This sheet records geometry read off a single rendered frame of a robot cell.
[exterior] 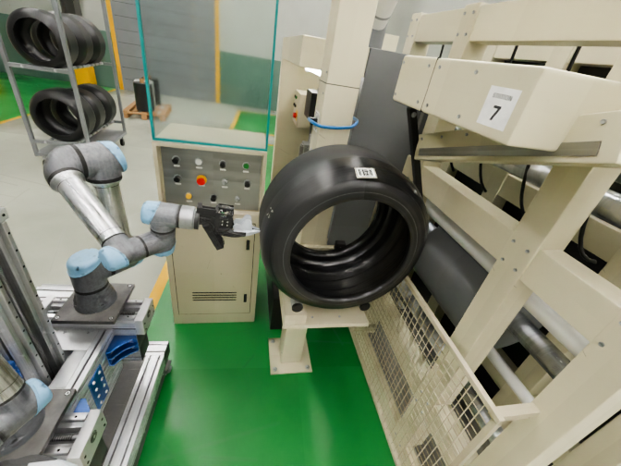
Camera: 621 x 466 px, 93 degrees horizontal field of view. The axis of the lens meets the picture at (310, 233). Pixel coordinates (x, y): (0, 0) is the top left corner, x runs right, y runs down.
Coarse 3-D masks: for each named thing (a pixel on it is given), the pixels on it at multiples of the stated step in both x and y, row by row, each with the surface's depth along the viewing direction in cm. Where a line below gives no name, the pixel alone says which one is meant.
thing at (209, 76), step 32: (160, 0) 116; (192, 0) 117; (224, 0) 119; (256, 0) 121; (160, 32) 121; (192, 32) 123; (224, 32) 125; (256, 32) 126; (160, 64) 127; (192, 64) 129; (224, 64) 131; (256, 64) 133; (160, 96) 133; (192, 96) 135; (224, 96) 137; (256, 96) 140; (160, 128) 140; (192, 128) 142; (224, 128) 145; (256, 128) 147
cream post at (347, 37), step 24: (336, 0) 97; (360, 0) 95; (336, 24) 98; (360, 24) 99; (336, 48) 101; (360, 48) 102; (336, 72) 105; (360, 72) 106; (336, 96) 109; (336, 120) 114; (312, 144) 124; (312, 240) 143; (288, 336) 178; (288, 360) 191
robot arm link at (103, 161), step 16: (80, 144) 99; (96, 144) 101; (112, 144) 105; (80, 160) 96; (96, 160) 100; (112, 160) 104; (96, 176) 103; (112, 176) 106; (96, 192) 108; (112, 192) 109; (112, 208) 111
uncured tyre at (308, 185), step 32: (320, 160) 92; (352, 160) 88; (384, 160) 98; (288, 192) 88; (320, 192) 85; (352, 192) 86; (384, 192) 88; (416, 192) 94; (288, 224) 88; (384, 224) 129; (416, 224) 96; (288, 256) 94; (320, 256) 133; (352, 256) 136; (384, 256) 127; (416, 256) 104; (288, 288) 102; (320, 288) 123; (352, 288) 124; (384, 288) 110
